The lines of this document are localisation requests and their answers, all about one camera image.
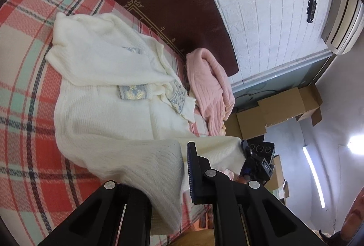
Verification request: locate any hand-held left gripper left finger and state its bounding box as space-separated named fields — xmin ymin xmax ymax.
xmin=37 ymin=180 xmax=152 ymax=246

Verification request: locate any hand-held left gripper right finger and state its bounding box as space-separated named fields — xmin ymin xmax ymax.
xmin=186 ymin=141 xmax=327 ymax=246

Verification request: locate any cream knitted sweater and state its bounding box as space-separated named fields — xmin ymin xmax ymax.
xmin=45 ymin=12 xmax=246 ymax=232

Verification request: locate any pink knitted sweater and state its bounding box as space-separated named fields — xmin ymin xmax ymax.
xmin=186 ymin=48 xmax=236 ymax=137

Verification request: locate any stack of cardboard boxes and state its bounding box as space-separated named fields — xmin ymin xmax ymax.
xmin=225 ymin=84 xmax=323 ymax=201

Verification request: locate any white tube light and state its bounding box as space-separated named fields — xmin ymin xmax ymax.
xmin=302 ymin=145 xmax=326 ymax=208

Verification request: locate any grey door with cartoon drawing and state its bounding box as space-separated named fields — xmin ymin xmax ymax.
xmin=232 ymin=54 xmax=333 ymax=114

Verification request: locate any bright ceiling lamp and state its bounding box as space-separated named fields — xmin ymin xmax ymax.
xmin=347 ymin=132 xmax=364 ymax=154

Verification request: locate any red plaid blanket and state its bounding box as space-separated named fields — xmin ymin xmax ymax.
xmin=0 ymin=0 xmax=228 ymax=246

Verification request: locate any white air conditioner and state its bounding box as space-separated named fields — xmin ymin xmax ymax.
xmin=321 ymin=0 xmax=364 ymax=55

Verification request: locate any dark brown headboard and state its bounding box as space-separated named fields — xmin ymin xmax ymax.
xmin=88 ymin=0 xmax=239 ymax=84

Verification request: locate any white door frame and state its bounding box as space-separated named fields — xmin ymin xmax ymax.
xmin=230 ymin=48 xmax=334 ymax=93

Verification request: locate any black wall bracket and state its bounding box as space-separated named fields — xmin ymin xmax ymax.
xmin=306 ymin=0 xmax=319 ymax=23

